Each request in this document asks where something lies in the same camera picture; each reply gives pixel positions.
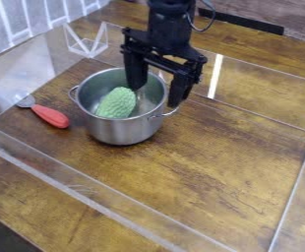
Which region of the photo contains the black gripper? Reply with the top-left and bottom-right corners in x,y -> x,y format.
121,0 -> 208,108

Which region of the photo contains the green bitter gourd toy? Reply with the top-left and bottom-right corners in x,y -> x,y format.
95,87 -> 137,118

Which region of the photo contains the silver metal pot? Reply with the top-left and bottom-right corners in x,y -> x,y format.
68,68 -> 177,146

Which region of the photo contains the black strip on table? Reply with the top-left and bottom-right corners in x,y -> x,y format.
198,8 -> 284,35

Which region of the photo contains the clear acrylic triangle bracket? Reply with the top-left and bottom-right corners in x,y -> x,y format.
63,22 -> 109,58

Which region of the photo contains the black cable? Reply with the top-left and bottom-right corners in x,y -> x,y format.
186,0 -> 218,33

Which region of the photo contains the red handled spatula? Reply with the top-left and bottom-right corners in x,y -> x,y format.
18,95 -> 70,129

